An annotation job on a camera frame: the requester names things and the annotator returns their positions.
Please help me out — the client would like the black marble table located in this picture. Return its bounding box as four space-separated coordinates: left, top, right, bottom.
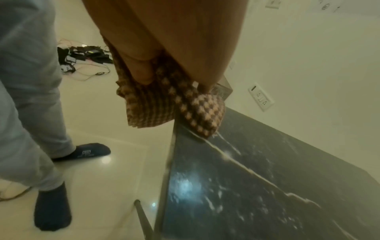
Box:
134 106 380 240

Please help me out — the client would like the person's right hand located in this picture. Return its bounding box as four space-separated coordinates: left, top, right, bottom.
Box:
81 0 249 93

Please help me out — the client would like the person's left leg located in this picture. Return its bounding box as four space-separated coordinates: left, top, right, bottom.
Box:
0 0 112 163

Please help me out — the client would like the white wall switch board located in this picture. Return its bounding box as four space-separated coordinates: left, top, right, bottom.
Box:
247 81 276 113

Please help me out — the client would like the brown checkered cloth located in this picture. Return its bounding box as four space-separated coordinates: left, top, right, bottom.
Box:
102 35 226 139

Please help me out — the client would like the person's leg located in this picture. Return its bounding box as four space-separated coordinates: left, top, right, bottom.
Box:
0 79 72 232
0 0 112 163

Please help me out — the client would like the pile of black cables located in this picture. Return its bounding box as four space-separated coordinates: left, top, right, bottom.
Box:
57 38 115 83

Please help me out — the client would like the person's right leg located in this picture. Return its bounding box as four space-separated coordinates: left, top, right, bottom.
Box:
0 79 72 232

